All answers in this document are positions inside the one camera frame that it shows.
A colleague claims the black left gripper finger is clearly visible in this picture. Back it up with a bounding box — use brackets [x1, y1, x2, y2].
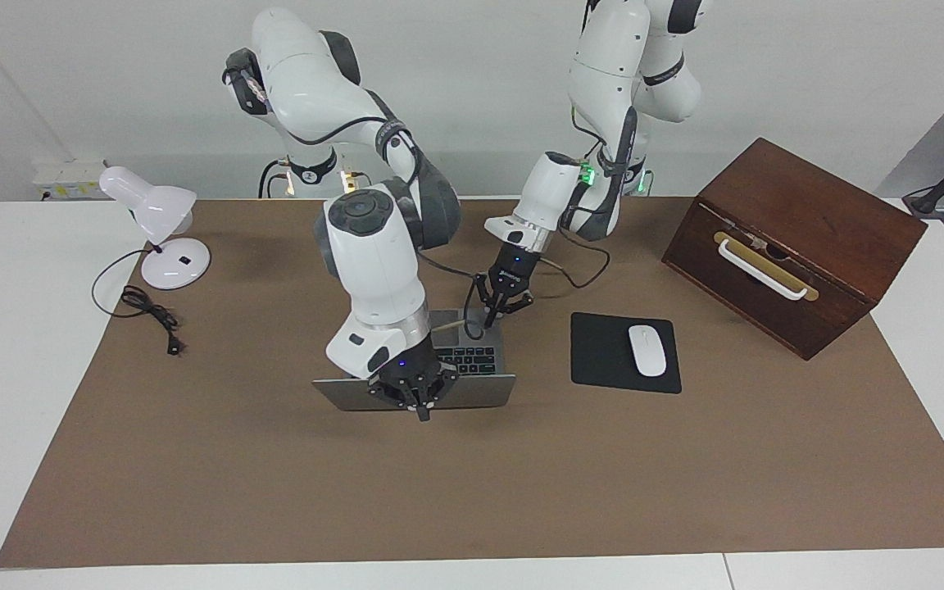
[498, 289, 535, 322]
[464, 275, 496, 340]

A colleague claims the silver grey laptop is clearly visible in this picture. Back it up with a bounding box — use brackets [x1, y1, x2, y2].
[312, 309, 518, 411]

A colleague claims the brown table mat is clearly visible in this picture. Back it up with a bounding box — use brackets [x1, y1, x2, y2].
[0, 197, 944, 569]

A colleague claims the black mouse pad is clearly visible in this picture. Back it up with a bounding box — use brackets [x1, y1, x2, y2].
[570, 311, 683, 395]

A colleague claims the white computer mouse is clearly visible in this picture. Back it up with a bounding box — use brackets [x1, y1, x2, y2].
[628, 324, 668, 378]

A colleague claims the white desk lamp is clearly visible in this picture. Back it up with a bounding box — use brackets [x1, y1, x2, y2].
[98, 166, 212, 290]

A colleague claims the dark brown wooden box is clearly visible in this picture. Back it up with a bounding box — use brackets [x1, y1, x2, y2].
[661, 137, 928, 361]

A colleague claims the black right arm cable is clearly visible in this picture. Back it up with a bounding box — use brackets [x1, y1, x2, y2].
[275, 115, 481, 284]

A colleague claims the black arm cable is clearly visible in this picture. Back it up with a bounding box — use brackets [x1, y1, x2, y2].
[538, 102, 641, 290]
[275, 115, 481, 284]

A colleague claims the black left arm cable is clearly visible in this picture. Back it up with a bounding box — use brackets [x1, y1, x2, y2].
[538, 102, 641, 290]

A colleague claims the white box handle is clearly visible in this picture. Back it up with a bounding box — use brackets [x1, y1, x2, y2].
[718, 238, 809, 302]

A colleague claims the black right base cable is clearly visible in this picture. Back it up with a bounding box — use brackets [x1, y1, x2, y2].
[257, 158, 293, 199]

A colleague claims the black lamp power cable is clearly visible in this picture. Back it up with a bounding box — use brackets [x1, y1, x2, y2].
[92, 248, 186, 357]

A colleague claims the white wall power strip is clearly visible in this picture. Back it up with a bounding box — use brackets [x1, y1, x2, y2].
[33, 160, 106, 202]

